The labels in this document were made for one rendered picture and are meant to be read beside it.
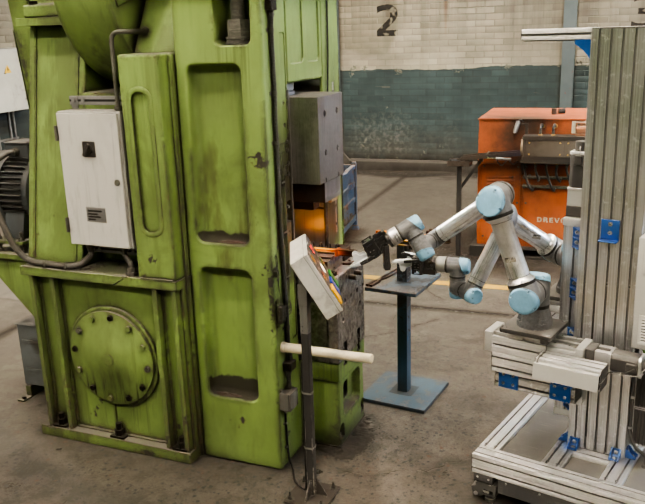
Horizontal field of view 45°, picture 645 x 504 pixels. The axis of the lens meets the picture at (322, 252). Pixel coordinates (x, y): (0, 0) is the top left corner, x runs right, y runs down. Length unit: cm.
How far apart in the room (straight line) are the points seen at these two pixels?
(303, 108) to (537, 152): 369
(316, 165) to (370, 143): 809
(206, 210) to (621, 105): 184
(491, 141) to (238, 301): 395
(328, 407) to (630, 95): 203
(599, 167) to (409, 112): 826
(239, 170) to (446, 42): 796
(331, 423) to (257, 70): 179
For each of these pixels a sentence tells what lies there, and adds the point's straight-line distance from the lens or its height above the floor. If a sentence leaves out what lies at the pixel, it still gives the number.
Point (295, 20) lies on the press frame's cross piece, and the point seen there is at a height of 210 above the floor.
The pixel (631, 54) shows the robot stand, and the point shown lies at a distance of 329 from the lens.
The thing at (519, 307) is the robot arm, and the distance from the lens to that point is 326.
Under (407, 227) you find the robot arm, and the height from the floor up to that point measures 123.
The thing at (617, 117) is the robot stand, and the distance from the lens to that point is 333.
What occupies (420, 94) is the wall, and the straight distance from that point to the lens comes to 1143.
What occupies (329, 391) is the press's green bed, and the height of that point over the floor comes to 31.
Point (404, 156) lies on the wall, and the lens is 1159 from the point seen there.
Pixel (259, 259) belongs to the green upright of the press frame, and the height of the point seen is 107.
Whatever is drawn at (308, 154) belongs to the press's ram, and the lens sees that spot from 364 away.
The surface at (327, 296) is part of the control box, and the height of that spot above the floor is 102.
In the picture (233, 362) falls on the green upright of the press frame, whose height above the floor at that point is 51.
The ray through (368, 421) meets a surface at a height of 0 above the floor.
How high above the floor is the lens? 206
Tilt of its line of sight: 16 degrees down
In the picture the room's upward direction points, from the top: 2 degrees counter-clockwise
